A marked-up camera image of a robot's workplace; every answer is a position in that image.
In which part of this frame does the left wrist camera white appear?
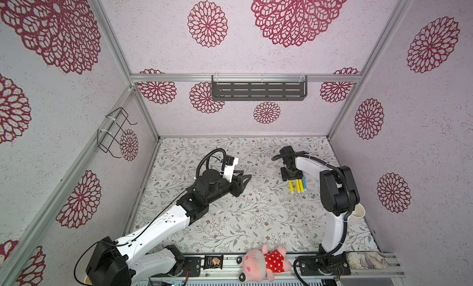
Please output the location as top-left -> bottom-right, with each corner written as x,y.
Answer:
222,156 -> 238,183

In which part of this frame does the pink pig plush toy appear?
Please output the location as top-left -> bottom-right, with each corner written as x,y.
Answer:
236,245 -> 292,283

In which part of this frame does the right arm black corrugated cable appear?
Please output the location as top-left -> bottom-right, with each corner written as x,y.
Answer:
271,152 -> 354,286

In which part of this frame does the white cup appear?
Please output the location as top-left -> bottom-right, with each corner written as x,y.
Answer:
348,203 -> 366,226

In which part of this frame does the dark grey wall shelf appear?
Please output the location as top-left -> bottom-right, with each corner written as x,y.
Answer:
211,76 -> 307,101

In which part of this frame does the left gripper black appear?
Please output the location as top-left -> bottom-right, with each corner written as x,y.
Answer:
206,170 -> 251,206

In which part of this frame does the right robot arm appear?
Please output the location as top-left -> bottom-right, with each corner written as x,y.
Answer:
272,146 -> 360,257

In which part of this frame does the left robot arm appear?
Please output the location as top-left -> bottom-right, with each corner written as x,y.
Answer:
86,170 -> 252,286

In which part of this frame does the small dark snack packet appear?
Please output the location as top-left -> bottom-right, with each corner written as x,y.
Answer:
203,255 -> 224,270

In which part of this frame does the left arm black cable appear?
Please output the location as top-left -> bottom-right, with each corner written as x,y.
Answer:
73,147 -> 227,286

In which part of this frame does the black wire wall rack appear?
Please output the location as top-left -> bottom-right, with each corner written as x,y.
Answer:
96,107 -> 139,162

